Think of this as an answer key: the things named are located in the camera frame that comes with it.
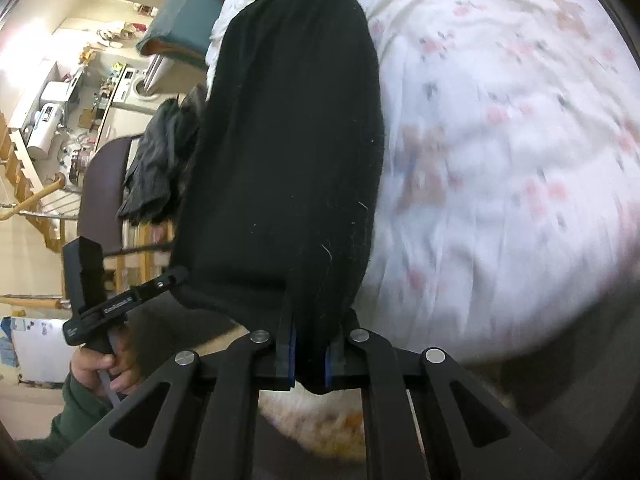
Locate blue and white bag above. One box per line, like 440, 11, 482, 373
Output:
0, 317, 72, 387

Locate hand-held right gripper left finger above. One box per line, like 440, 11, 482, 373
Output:
45, 305, 301, 480

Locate white floral bed sheet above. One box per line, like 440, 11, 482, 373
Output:
207, 0, 640, 361

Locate black pants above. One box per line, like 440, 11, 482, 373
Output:
170, 0, 386, 396

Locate white water heater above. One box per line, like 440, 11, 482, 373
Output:
22, 102, 68, 161

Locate person's left forearm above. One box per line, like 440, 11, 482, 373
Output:
47, 374, 122, 456

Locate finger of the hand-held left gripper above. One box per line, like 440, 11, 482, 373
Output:
134, 266, 192, 302

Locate white washing machine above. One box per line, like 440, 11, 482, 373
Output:
112, 62, 151, 111

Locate person's left hand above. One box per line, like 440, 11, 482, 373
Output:
70, 325, 144, 397

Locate brown folding chair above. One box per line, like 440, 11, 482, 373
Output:
77, 135, 176, 261

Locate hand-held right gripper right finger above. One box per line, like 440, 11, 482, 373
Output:
322, 310, 576, 480

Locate wooden staircase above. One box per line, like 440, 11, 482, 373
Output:
0, 115, 81, 256

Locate patterned floor rug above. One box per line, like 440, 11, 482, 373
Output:
260, 395, 366, 461

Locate grey denim jeans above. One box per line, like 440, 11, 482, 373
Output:
117, 85, 208, 226

